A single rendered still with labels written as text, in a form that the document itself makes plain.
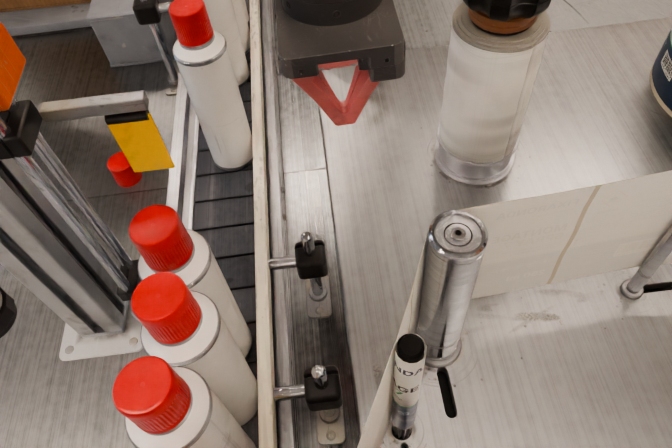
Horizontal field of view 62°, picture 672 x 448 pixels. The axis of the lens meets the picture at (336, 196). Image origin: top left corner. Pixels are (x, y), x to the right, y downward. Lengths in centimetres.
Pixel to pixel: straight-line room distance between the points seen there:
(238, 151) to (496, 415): 37
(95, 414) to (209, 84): 34
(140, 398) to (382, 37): 23
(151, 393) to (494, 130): 39
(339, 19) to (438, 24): 62
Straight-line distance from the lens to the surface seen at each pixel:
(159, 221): 37
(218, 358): 39
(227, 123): 60
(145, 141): 41
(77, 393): 64
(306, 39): 30
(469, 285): 40
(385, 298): 55
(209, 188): 65
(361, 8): 31
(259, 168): 61
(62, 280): 55
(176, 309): 34
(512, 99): 54
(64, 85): 94
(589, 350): 56
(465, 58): 52
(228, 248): 60
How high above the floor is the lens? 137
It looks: 53 degrees down
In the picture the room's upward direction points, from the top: 6 degrees counter-clockwise
